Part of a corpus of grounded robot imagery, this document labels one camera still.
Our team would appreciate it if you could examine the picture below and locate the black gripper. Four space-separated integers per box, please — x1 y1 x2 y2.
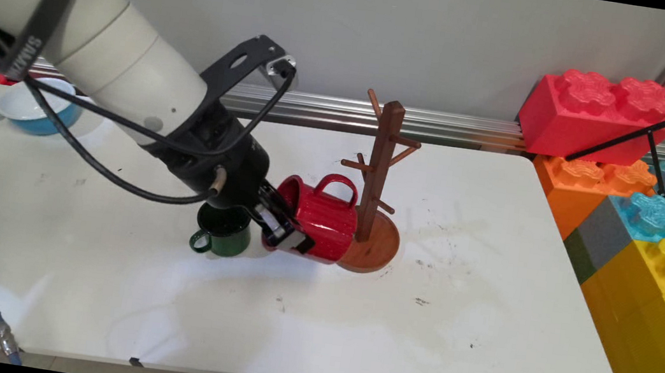
134 89 332 257

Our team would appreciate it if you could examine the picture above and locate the red ribbed mug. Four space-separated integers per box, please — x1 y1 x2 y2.
258 165 365 268

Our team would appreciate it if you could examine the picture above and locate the dark green enamel mug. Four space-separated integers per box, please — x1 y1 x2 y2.
189 199 255 261

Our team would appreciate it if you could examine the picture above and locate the brown wooden mug tree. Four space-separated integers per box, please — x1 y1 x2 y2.
327 86 429 279

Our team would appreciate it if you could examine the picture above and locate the blue and white bowl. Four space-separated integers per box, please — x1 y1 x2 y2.
0 71 87 141

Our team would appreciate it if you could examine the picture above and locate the large orange toy brick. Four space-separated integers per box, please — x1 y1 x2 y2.
524 147 660 251

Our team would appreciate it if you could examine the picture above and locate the large red toy brick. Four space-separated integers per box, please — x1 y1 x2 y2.
513 62 665 172

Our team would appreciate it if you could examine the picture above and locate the black tripod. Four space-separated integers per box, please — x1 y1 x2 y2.
560 73 665 206

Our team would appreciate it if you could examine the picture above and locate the black cable to camera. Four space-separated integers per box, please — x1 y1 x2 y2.
0 15 299 168

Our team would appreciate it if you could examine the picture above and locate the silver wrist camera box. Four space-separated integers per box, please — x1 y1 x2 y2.
264 53 300 90

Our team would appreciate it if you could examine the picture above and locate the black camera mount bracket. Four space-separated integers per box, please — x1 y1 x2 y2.
196 27 301 112

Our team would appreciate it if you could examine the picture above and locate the horizontal aluminium rail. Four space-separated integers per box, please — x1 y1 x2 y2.
0 52 665 172

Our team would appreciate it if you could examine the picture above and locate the black printed velcro strap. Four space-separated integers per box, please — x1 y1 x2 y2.
0 0 80 87

